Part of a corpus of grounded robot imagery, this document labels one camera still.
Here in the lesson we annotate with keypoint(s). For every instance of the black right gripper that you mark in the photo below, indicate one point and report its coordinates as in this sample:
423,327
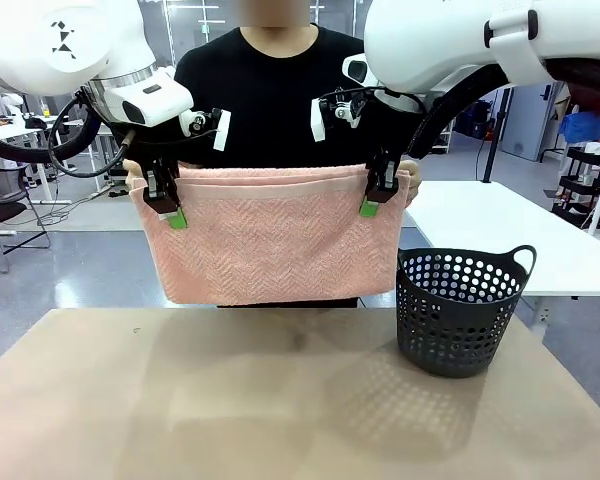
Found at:
392,130

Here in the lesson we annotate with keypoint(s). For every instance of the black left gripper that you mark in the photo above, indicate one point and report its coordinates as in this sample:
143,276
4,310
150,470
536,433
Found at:
155,145

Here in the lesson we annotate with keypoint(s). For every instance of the pink herringbone towel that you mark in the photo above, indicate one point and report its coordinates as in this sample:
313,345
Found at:
280,240

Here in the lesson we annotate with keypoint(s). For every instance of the dark grey perforated basket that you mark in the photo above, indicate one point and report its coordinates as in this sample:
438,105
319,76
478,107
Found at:
455,350

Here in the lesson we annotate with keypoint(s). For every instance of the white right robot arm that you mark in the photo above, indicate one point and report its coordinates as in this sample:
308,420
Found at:
455,40

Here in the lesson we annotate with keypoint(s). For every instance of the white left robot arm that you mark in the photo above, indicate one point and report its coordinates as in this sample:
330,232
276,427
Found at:
55,45

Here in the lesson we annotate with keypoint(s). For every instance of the person's left hand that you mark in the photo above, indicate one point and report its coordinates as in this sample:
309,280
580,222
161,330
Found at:
414,182

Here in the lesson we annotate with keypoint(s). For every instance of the person's right hand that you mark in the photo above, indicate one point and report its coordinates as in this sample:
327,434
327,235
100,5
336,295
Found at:
132,167

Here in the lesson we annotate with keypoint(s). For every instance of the white desk with boxes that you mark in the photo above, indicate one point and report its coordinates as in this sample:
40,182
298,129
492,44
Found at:
105,165

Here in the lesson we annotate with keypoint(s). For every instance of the white shoe rack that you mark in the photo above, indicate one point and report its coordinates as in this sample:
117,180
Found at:
444,137

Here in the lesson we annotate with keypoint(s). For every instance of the large white table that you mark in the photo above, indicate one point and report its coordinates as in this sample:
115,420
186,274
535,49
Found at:
480,215

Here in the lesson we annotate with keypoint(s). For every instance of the black luggage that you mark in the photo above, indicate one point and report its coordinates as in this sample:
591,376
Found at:
472,122

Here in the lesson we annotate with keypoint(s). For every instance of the black tripod pole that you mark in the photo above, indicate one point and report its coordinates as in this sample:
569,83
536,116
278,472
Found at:
495,140

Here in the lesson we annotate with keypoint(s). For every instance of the person's black t-shirt torso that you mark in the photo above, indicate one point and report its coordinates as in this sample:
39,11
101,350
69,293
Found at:
270,100

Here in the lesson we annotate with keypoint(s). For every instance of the black office chair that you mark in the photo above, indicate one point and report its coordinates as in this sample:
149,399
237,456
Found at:
5,195

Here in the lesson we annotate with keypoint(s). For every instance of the grey door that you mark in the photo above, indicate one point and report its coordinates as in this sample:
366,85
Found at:
530,120

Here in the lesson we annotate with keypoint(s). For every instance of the black utility cart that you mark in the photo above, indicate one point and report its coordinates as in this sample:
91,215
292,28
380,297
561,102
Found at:
582,175

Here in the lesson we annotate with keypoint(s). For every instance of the blue bag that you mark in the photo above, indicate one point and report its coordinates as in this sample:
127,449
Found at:
582,127

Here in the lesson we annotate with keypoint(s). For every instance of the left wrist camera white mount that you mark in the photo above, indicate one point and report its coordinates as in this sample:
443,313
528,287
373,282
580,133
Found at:
200,122

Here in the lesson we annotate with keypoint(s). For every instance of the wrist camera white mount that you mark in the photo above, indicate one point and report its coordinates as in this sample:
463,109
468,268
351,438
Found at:
340,110
200,122

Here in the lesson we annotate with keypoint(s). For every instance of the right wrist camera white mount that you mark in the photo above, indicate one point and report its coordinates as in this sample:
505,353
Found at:
340,110

